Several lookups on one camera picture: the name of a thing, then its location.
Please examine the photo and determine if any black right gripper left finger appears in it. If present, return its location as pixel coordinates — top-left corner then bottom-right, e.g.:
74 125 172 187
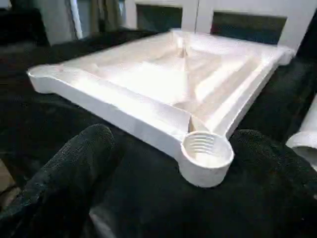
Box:
0 123 126 238

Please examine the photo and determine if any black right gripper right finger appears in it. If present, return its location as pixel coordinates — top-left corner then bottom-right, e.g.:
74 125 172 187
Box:
230 130 317 238

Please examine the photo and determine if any white plastic table leg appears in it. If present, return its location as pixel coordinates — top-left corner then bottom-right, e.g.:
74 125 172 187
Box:
286 94 317 174

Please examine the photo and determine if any black mat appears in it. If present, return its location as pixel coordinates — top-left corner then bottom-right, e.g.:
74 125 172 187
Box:
0 7 317 238

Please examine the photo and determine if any grey curtain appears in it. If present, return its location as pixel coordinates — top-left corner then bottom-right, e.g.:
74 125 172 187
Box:
70 0 127 38

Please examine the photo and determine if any white cabinet with glass doors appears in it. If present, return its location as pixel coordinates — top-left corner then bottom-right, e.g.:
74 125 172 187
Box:
125 0 317 52

